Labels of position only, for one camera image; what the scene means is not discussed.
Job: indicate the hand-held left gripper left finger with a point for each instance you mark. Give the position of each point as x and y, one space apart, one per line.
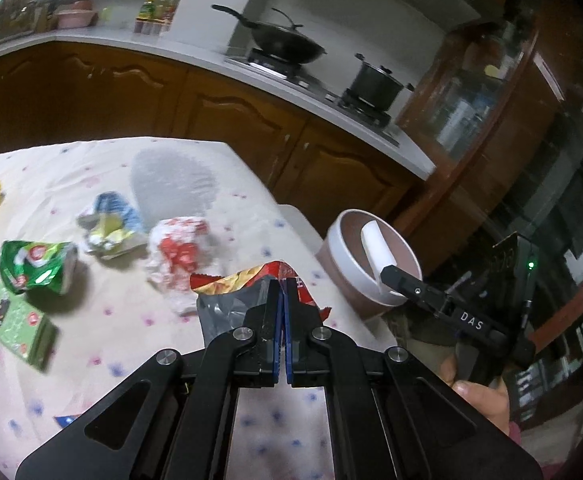
275 355

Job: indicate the black cooking pot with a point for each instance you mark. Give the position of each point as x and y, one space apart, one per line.
374 85

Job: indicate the round pink white waste bin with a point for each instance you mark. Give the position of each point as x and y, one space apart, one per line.
351 240

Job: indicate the pink plastic basin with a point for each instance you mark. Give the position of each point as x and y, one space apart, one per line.
75 19

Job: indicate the gas stove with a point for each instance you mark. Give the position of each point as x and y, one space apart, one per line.
311 82

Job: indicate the wooden cutting board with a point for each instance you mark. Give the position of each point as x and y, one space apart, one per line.
16 12

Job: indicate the person's right hand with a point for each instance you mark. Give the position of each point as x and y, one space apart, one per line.
486 405

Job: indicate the crumpled blue yellow wrapper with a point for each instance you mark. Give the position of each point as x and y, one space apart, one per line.
111 225

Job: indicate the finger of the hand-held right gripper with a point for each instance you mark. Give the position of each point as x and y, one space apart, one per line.
441 305

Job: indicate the red sauce bottle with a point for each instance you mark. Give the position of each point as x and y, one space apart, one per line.
171 10

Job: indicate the white kitchen countertop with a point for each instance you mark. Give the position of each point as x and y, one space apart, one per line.
181 55

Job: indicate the wooden kitchen base cabinet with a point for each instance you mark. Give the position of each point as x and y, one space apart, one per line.
221 125

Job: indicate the tall wooden display cabinet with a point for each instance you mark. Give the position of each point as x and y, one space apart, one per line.
496 110

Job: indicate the crumpled red white plastic wrapper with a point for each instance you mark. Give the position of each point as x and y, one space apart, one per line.
179 250

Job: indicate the crushed green can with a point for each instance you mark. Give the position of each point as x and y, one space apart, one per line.
31 265

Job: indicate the yellow oil bottle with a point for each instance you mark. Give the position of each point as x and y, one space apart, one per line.
147 10

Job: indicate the red snack bag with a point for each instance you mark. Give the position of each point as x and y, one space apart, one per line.
226 285

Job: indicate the black wok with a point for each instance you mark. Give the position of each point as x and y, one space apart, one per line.
286 40

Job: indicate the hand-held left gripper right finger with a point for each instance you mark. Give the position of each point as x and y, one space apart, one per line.
288 355

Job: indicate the floral white tablecloth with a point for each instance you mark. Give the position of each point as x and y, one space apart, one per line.
121 335

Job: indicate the green carton box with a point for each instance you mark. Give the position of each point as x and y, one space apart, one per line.
16 325

